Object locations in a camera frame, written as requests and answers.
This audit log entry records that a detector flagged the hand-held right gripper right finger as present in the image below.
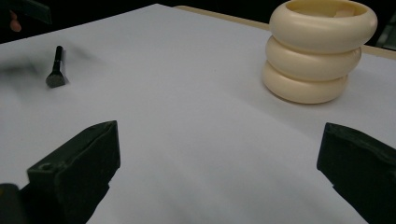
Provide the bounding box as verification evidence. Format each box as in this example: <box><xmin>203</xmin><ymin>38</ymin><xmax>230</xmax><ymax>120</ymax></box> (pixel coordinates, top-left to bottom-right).
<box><xmin>316</xmin><ymin>121</ymin><xmax>396</xmax><ymax>224</ymax></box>

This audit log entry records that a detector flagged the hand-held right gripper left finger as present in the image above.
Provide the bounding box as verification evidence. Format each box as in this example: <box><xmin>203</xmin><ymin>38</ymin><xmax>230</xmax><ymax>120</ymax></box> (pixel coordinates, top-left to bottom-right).
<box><xmin>19</xmin><ymin>120</ymin><xmax>121</xmax><ymax>224</ymax></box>

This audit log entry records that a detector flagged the black makeup brush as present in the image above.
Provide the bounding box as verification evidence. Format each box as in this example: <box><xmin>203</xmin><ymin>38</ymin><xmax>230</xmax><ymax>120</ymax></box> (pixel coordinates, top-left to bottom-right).
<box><xmin>45</xmin><ymin>45</ymin><xmax>70</xmax><ymax>90</ymax></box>

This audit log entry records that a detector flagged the cream ribbed brush holder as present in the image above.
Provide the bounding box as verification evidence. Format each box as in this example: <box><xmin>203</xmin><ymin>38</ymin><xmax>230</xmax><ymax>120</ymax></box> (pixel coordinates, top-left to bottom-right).
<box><xmin>261</xmin><ymin>0</ymin><xmax>379</xmax><ymax>105</ymax></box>

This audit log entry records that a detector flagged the white board sheet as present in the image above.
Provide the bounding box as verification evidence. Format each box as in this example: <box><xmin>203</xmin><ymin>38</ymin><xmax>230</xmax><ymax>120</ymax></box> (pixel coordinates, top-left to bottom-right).
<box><xmin>0</xmin><ymin>3</ymin><xmax>396</xmax><ymax>224</ymax></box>

